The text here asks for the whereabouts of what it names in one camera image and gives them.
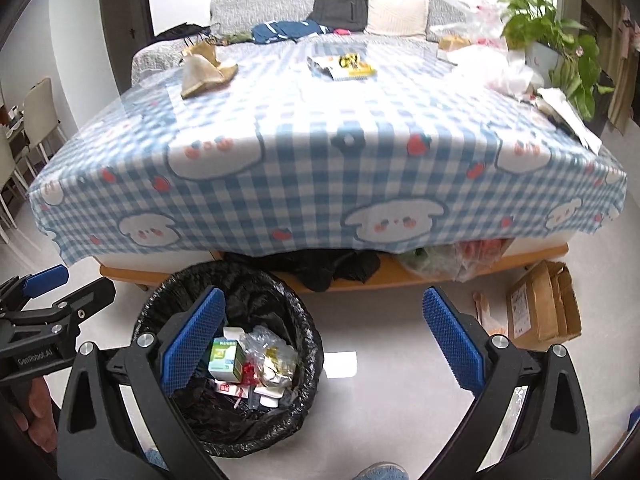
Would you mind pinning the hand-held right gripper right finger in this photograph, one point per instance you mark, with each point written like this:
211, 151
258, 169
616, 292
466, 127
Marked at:
455, 340

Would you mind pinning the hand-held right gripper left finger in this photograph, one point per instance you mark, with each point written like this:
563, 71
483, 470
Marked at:
195, 340

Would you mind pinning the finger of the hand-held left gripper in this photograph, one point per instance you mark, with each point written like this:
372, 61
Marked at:
47, 280
87, 297

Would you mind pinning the green medicine box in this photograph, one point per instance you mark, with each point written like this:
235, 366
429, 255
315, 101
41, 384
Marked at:
225, 357

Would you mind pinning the trash bin with black bag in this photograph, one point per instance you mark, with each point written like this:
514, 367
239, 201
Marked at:
260, 290

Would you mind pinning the person's left hand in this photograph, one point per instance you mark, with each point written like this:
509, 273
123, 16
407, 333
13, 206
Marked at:
42, 410

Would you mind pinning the clear plastic wrapper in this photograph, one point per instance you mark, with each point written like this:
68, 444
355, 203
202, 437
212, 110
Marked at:
272, 355

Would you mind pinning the plastic bags under table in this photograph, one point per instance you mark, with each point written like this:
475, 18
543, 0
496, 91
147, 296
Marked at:
450, 260

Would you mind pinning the wooden table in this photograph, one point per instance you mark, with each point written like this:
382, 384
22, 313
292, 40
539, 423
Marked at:
400, 277

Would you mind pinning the cardboard box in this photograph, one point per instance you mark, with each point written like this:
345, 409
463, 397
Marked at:
537, 310

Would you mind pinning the beige chair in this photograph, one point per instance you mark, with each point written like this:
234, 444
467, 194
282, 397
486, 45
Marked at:
10, 175
42, 115

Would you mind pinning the black cloth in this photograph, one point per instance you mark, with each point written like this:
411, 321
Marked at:
320, 267

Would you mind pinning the gold foil bag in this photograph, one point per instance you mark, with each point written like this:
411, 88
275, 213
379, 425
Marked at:
200, 77

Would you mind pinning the white tissue papers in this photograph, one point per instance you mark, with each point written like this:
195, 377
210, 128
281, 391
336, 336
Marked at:
570, 115

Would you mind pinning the white plastic bag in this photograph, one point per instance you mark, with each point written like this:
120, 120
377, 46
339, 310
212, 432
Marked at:
495, 72

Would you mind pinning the dark cloth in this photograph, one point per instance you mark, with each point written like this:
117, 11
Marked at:
180, 34

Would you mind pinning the dark door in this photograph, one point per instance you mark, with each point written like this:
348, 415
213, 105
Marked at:
125, 5

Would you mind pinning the white plant pot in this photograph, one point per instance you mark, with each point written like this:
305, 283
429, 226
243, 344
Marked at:
542, 60

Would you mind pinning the yellow snack packet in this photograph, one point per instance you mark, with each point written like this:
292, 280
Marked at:
345, 67

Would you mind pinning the gold box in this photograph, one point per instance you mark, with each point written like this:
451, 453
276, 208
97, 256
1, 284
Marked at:
455, 44

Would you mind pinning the green brown cloth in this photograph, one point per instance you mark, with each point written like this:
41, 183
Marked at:
235, 38

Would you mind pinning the clear plastic bag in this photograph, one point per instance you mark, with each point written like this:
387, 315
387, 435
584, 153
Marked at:
475, 20

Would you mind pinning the blue jacket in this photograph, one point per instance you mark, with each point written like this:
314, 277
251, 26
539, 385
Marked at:
285, 30

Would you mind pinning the hanging clothes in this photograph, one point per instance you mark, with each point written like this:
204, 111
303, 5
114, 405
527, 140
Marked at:
622, 60

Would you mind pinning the beige pillow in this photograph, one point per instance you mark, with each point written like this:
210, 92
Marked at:
397, 12

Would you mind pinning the green potted plant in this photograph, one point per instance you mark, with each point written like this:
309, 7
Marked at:
535, 15

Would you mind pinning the grey sofa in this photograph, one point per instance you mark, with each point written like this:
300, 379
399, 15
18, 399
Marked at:
280, 0

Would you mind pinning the black backpack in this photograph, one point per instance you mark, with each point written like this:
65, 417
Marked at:
340, 7

